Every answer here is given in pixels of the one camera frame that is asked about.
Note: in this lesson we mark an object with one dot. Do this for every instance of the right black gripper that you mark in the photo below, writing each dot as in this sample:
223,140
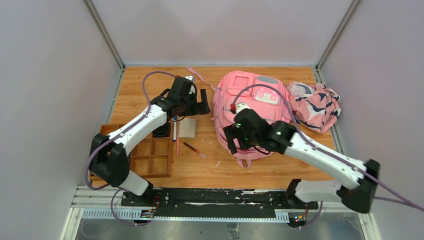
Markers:
232,132

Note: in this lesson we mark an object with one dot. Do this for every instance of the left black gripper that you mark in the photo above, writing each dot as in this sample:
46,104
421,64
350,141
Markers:
197,108

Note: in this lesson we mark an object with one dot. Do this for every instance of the pink student backpack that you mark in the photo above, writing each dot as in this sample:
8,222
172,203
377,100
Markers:
240,90

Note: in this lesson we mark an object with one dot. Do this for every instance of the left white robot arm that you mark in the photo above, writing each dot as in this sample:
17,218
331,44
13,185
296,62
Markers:
127,137

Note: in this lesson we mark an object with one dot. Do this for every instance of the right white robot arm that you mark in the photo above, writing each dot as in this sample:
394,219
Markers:
354,184

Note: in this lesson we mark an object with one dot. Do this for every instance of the blue capped white marker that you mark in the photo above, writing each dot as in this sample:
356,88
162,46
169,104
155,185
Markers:
175,128

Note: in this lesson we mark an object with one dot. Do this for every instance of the pink pencil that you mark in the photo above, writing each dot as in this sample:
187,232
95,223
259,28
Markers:
177,143

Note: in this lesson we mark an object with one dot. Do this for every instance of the red pen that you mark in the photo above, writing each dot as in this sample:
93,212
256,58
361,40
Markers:
194,149

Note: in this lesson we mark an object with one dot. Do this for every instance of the wooden compartment tray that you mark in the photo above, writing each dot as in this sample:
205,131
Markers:
150,158

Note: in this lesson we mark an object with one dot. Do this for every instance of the pink patterned cloth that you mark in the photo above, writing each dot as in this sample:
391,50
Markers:
314,106

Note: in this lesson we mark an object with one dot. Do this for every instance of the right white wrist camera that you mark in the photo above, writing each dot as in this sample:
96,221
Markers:
236,108

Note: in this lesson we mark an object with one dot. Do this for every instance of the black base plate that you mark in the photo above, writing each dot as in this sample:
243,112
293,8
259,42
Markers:
214,202

